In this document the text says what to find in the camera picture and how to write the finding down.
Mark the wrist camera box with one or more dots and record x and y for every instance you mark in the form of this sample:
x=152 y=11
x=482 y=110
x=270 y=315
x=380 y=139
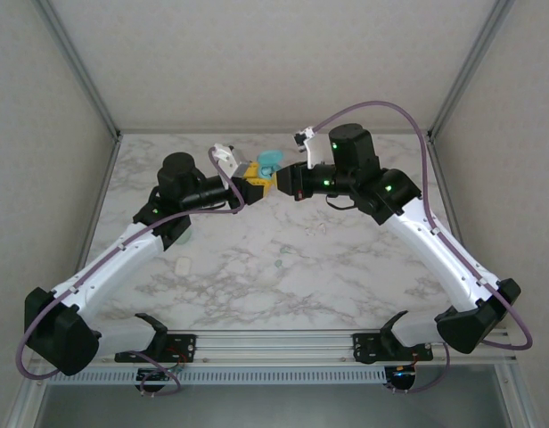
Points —
x=317 y=151
x=223 y=153

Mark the white earbud charging case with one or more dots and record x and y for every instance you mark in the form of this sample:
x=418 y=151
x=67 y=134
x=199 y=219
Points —
x=183 y=266

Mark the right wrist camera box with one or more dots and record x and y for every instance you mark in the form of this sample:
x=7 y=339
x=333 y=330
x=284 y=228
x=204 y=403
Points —
x=317 y=151

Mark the aluminium table edge rail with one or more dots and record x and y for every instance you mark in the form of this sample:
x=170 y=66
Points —
x=107 y=178
x=443 y=178
x=212 y=131

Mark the controller circuit board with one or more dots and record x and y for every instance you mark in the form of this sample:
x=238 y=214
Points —
x=158 y=376
x=401 y=374

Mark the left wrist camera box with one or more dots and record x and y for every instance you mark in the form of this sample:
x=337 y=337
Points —
x=223 y=153

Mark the blue earbud charging case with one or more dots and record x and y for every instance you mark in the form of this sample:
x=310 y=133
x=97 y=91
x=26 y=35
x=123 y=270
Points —
x=270 y=158

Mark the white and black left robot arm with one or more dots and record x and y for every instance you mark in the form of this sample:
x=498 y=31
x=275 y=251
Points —
x=109 y=263

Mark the aluminium mounting rail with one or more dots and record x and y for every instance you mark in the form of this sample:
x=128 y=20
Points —
x=274 y=345

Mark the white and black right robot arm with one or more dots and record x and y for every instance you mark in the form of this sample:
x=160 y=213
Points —
x=435 y=249

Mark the aluminium frame post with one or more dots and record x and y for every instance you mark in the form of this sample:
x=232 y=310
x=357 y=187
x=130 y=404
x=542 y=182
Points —
x=516 y=405
x=467 y=71
x=83 y=71
x=27 y=405

